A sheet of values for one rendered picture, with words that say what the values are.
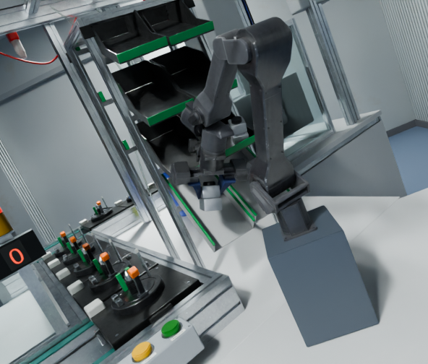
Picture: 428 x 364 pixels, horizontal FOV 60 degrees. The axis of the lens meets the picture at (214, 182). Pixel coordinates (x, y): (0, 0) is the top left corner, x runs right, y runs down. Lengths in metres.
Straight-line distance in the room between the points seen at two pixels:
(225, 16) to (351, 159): 1.04
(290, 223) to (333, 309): 0.17
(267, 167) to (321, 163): 1.41
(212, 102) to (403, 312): 0.53
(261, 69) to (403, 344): 0.50
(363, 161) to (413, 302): 1.58
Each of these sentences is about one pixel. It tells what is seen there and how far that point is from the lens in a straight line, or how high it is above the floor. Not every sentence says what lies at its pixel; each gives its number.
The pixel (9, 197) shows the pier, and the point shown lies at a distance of 5.41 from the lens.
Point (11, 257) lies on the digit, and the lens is 1.02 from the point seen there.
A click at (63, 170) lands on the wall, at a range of 5.29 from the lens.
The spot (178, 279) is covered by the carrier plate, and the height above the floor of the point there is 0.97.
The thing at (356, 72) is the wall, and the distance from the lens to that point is 4.91.
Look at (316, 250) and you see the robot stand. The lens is 0.68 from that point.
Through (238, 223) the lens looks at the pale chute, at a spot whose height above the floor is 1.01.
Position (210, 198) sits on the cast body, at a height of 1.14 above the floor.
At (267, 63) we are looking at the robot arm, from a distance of 0.56.
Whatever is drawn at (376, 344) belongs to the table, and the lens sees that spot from 0.75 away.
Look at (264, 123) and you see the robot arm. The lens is 0.61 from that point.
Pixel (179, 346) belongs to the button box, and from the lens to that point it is 0.80.
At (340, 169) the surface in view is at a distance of 2.17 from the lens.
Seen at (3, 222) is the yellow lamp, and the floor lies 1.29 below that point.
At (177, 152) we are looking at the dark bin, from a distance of 1.07.
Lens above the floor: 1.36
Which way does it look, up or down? 12 degrees down
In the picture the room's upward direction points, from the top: 24 degrees counter-clockwise
